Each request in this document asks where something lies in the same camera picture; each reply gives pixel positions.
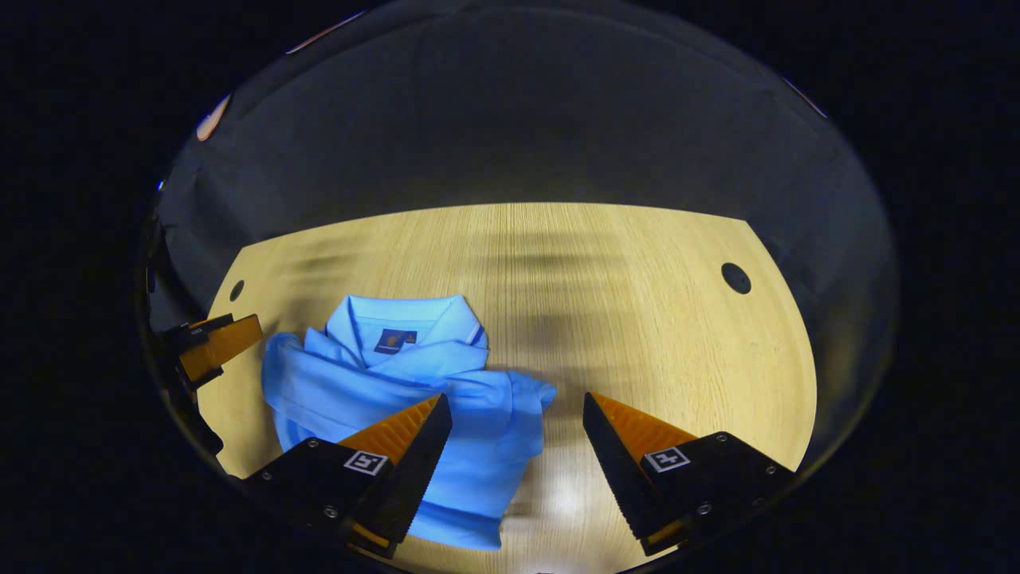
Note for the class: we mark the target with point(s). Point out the light blue T-shirt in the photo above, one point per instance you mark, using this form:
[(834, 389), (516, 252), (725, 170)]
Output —
[(374, 383)]

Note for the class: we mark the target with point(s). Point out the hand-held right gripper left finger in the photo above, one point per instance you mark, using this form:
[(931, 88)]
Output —
[(410, 478)]

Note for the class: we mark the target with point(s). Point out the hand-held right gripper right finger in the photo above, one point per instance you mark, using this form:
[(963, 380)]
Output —
[(625, 478)]

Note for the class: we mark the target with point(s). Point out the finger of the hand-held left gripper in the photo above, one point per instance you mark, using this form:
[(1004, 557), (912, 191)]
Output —
[(227, 341)]

